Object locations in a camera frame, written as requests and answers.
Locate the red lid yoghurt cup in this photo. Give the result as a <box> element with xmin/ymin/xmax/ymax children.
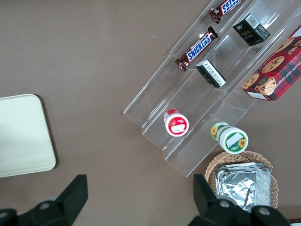
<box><xmin>163</xmin><ymin>109</ymin><xmax>190</xmax><ymax>137</ymax></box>

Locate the clear acrylic stepped stand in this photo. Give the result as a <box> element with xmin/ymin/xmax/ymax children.
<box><xmin>123</xmin><ymin>0</ymin><xmax>301</xmax><ymax>178</ymax></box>

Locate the snickers bar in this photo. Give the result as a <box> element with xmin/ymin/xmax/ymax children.
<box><xmin>209</xmin><ymin>0</ymin><xmax>243</xmax><ymax>24</ymax></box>
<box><xmin>174</xmin><ymin>25</ymin><xmax>219</xmax><ymax>72</ymax></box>

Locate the stack of foil trays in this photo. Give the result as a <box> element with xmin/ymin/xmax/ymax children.
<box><xmin>214</xmin><ymin>162</ymin><xmax>272</xmax><ymax>213</ymax></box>

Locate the small black carton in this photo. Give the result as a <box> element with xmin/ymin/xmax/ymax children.
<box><xmin>195</xmin><ymin>59</ymin><xmax>228</xmax><ymax>89</ymax></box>
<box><xmin>232</xmin><ymin>13</ymin><xmax>271</xmax><ymax>47</ymax></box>

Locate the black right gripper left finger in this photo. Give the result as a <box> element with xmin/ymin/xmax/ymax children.
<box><xmin>17</xmin><ymin>174</ymin><xmax>89</xmax><ymax>226</ymax></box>

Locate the cream plastic tray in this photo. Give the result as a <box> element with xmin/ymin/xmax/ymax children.
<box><xmin>0</xmin><ymin>93</ymin><xmax>57</xmax><ymax>178</ymax></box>

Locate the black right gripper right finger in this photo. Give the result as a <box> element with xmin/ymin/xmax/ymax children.
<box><xmin>188</xmin><ymin>173</ymin><xmax>251</xmax><ymax>226</ymax></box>

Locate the red cookie box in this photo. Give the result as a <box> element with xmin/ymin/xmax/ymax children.
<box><xmin>241</xmin><ymin>24</ymin><xmax>301</xmax><ymax>102</ymax></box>

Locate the light wicker basket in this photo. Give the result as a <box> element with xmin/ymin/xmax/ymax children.
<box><xmin>204</xmin><ymin>150</ymin><xmax>279</xmax><ymax>210</ymax></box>

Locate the green lid yoghurt cup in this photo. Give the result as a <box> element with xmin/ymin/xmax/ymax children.
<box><xmin>210</xmin><ymin>121</ymin><xmax>249</xmax><ymax>155</ymax></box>

